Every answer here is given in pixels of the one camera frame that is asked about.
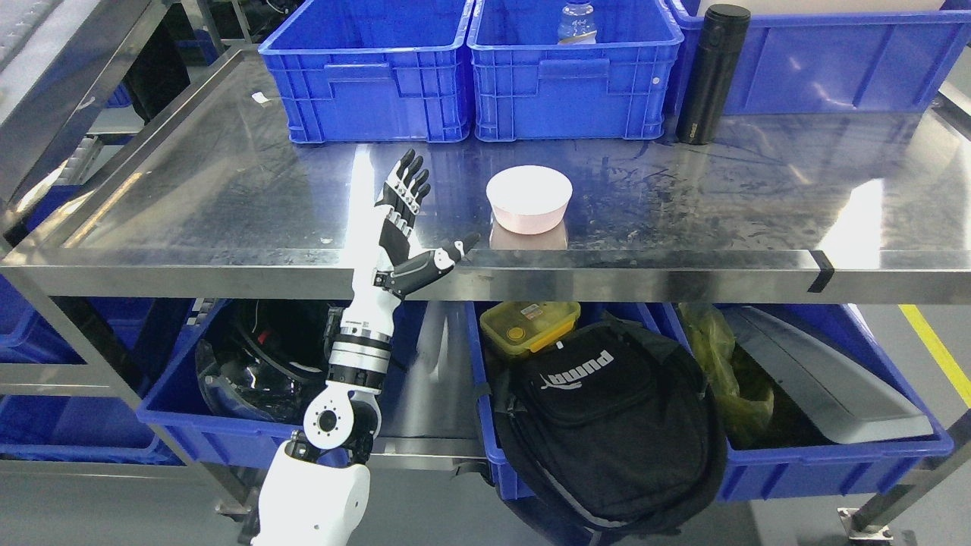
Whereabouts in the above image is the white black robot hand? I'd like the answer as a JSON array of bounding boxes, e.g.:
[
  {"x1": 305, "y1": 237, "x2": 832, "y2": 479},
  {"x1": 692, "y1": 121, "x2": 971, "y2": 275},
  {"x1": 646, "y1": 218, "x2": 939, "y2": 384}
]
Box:
[{"x1": 371, "y1": 149, "x2": 481, "y2": 300}]

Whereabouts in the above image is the pink ikea bowl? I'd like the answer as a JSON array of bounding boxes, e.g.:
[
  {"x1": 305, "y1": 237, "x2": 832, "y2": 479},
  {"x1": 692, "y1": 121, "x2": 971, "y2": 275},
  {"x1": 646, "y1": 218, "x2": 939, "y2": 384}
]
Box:
[{"x1": 485, "y1": 165, "x2": 573, "y2": 235}]

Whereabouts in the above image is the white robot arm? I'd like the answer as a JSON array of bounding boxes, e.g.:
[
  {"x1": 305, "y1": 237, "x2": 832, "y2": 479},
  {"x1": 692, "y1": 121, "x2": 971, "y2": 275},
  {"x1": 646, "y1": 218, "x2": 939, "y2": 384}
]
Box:
[{"x1": 252, "y1": 270, "x2": 401, "y2": 545}]

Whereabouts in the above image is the yellow lunch box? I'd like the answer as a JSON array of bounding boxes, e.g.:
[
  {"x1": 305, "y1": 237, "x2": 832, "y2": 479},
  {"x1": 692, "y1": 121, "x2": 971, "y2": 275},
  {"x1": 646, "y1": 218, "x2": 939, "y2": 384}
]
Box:
[{"x1": 479, "y1": 301, "x2": 580, "y2": 360}]

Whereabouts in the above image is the black helmet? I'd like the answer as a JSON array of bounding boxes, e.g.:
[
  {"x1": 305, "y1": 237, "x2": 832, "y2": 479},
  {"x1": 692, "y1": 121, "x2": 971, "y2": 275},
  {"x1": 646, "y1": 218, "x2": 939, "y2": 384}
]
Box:
[{"x1": 193, "y1": 300, "x2": 344, "y2": 425}]

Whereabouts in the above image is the blue crate left on table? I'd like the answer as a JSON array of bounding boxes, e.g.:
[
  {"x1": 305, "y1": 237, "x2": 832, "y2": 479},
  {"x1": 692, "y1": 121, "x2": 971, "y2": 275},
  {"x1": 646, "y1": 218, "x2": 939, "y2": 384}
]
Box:
[{"x1": 258, "y1": 1, "x2": 474, "y2": 144}]

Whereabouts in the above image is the blue crate on table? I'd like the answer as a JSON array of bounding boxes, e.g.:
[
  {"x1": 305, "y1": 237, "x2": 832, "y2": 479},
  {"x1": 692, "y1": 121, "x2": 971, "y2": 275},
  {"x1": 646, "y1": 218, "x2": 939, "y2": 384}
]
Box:
[
  {"x1": 258, "y1": 1, "x2": 474, "y2": 144},
  {"x1": 668, "y1": 0, "x2": 971, "y2": 117},
  {"x1": 466, "y1": 1, "x2": 683, "y2": 142}
]

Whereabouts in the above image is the blue crate middle on table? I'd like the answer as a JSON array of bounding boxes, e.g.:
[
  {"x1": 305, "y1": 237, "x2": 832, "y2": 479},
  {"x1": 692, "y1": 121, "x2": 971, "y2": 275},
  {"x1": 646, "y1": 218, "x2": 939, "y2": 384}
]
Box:
[{"x1": 466, "y1": 1, "x2": 683, "y2": 142}]

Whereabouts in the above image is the blue bin lower left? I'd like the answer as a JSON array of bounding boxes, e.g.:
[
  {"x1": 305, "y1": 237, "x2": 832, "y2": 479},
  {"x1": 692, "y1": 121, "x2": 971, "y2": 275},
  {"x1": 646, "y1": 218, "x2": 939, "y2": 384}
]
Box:
[{"x1": 136, "y1": 300, "x2": 428, "y2": 469}]

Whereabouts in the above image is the blue bin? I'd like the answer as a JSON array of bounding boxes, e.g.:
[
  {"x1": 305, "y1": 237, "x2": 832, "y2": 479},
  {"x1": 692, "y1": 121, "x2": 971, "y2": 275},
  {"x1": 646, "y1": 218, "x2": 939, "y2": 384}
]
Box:
[
  {"x1": 464, "y1": 302, "x2": 954, "y2": 501},
  {"x1": 136, "y1": 300, "x2": 428, "y2": 469}
]

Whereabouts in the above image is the black puma backpack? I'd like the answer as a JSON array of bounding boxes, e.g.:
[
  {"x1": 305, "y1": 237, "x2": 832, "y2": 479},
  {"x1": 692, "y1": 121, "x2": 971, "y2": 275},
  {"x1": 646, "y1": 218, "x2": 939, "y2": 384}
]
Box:
[{"x1": 490, "y1": 315, "x2": 727, "y2": 538}]

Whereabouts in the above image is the plastic water bottle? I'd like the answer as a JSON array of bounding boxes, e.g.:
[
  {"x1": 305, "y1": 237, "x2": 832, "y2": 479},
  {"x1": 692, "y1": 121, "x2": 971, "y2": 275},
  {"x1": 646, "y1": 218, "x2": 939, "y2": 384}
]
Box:
[{"x1": 558, "y1": 1, "x2": 598, "y2": 46}]

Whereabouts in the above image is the green plastic bag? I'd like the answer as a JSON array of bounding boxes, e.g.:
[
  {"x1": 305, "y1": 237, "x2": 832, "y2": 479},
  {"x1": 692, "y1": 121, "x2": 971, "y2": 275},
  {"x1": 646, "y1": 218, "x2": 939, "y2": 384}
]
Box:
[{"x1": 676, "y1": 302, "x2": 775, "y2": 449}]

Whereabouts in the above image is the black thermos bottle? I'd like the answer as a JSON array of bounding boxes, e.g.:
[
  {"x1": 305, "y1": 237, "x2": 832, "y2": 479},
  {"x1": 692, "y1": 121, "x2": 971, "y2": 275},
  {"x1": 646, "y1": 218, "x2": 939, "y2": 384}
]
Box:
[{"x1": 676, "y1": 3, "x2": 752, "y2": 145}]

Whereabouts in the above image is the blue bin lower right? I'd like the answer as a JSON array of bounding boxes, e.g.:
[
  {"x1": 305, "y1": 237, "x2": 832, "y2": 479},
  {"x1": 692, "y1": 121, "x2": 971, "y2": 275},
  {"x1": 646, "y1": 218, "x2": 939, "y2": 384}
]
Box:
[{"x1": 464, "y1": 302, "x2": 954, "y2": 501}]

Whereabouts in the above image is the grey plastic panel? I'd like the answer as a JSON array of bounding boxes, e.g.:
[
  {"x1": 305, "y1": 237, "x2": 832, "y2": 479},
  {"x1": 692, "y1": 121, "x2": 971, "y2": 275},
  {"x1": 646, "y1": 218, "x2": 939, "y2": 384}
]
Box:
[{"x1": 721, "y1": 305, "x2": 933, "y2": 444}]

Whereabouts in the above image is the blue crate right on table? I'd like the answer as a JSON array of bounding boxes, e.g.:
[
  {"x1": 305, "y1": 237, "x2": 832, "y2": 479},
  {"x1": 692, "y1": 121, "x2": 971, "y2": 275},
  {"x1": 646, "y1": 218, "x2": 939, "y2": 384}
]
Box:
[{"x1": 668, "y1": 0, "x2": 971, "y2": 117}]

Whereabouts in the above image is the steel table frame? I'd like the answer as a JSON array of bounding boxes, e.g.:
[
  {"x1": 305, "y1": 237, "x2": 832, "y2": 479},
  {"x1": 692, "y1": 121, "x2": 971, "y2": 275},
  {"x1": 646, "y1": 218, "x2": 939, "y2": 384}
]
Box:
[{"x1": 0, "y1": 42, "x2": 971, "y2": 546}]

